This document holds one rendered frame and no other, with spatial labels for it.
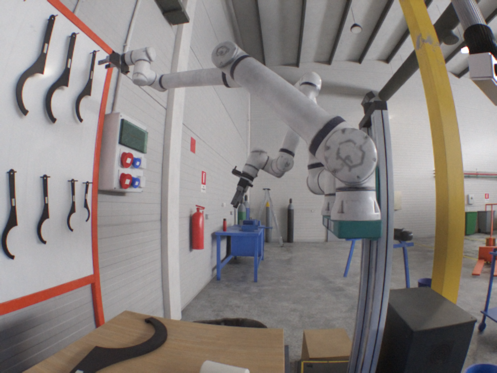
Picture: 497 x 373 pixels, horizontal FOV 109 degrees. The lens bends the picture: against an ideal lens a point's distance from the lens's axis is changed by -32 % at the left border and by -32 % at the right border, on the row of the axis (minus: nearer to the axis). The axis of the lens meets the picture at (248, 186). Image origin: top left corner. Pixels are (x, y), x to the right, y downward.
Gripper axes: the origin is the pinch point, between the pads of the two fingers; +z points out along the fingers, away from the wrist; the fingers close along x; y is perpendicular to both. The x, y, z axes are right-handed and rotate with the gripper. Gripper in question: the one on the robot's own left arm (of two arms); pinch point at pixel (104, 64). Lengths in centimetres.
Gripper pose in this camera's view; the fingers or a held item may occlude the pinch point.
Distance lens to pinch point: 168.6
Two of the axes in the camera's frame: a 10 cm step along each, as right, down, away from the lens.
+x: -1.1, 0.6, -9.9
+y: -0.1, -10.0, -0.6
